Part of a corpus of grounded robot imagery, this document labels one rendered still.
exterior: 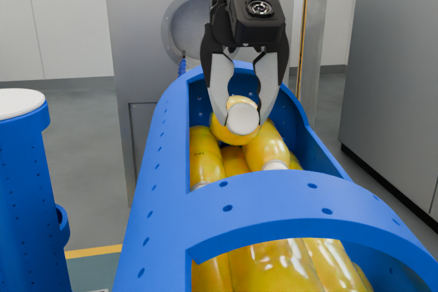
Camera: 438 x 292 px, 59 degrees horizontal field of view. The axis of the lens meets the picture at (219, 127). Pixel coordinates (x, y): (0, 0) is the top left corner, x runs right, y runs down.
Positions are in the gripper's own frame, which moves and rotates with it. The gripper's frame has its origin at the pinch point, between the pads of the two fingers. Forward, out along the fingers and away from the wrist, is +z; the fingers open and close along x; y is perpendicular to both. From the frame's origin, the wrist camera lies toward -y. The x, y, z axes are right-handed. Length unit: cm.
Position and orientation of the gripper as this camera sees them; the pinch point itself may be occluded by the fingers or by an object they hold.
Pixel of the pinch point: (242, 117)
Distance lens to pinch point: 46.5
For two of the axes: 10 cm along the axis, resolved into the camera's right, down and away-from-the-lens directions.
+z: 0.0, 9.2, 3.9
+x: -10.0, 0.3, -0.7
